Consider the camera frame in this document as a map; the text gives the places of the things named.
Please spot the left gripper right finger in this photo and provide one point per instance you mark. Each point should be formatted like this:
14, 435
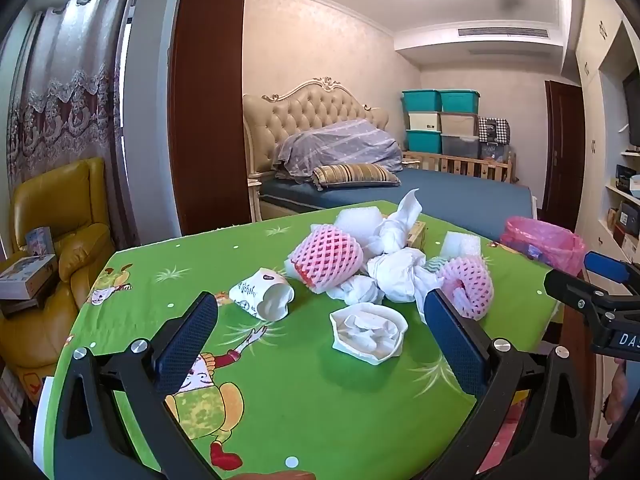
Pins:
462, 342

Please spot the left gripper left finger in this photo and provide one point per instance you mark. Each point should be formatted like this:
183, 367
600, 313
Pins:
179, 342

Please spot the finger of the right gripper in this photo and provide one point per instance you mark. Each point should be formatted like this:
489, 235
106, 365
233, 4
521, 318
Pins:
582, 296
614, 270

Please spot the small pink foam fruit net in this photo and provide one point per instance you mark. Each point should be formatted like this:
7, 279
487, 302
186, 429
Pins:
467, 284

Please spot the white plastic bag bundle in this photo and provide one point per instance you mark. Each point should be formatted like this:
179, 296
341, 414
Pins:
403, 277

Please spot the yellow medicine box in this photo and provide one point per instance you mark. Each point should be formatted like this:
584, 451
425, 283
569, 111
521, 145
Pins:
416, 235

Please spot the twisted white tissue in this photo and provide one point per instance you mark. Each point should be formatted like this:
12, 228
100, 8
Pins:
391, 235

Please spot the white foam sheet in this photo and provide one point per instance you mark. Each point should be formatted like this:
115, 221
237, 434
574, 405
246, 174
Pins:
360, 222

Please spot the large pink foam fruit net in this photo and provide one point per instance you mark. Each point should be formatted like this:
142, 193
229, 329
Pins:
325, 258

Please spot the white paper towel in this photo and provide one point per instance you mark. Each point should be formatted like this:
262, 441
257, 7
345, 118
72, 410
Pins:
357, 290

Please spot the pink lined trash bin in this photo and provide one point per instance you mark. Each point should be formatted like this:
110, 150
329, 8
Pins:
546, 243

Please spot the person's right hand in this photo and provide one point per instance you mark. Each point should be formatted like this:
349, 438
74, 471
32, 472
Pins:
614, 405

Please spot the small white foam block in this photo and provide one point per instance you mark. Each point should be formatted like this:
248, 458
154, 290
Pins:
458, 244

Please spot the blue mattress bed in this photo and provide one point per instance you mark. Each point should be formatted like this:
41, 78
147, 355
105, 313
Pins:
478, 205

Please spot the dark wood room door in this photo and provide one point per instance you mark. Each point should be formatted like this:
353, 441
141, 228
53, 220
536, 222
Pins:
566, 154

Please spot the box on armchair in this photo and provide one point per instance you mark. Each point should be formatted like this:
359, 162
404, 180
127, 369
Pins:
26, 276

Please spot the houndstooth bag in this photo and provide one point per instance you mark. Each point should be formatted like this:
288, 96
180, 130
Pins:
494, 130

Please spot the black television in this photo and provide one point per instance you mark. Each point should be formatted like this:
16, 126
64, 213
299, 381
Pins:
631, 85

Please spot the grey clear storage bin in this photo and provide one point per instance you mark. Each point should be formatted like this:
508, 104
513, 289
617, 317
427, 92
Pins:
460, 146

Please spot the yellow leather armchair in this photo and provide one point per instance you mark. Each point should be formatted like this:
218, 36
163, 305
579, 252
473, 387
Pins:
61, 237

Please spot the beige storage bin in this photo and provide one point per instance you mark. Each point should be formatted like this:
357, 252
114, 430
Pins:
452, 124

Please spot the teal storage bin lower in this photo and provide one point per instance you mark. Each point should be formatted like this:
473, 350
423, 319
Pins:
424, 141

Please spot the teal storage bin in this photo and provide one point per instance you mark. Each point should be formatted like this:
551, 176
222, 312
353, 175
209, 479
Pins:
460, 101
424, 141
421, 101

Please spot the white storage bin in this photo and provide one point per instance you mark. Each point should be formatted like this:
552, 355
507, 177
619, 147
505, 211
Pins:
427, 121

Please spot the teal storage bin top right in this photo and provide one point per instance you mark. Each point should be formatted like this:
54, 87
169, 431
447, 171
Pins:
460, 101

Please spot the striped brown pillow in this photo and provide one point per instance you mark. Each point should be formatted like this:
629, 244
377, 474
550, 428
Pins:
352, 176

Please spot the white built-in wardrobe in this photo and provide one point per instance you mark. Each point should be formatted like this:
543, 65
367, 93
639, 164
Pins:
607, 52

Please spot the lavender striped duvet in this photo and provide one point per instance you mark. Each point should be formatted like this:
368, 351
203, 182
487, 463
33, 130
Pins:
356, 141

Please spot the teal storage bin top left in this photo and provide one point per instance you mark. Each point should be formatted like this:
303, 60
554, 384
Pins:
421, 101

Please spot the beige tufted headboard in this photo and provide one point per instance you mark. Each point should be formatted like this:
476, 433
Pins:
314, 104

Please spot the ceiling air vent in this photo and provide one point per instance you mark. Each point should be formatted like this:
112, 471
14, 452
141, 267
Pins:
508, 31

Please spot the lace patterned curtain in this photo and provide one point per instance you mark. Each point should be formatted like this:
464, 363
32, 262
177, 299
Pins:
65, 100

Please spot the wooden crib rail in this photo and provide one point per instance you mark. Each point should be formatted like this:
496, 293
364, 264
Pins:
487, 169

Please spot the dark wood door frame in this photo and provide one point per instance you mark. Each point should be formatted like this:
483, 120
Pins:
204, 112

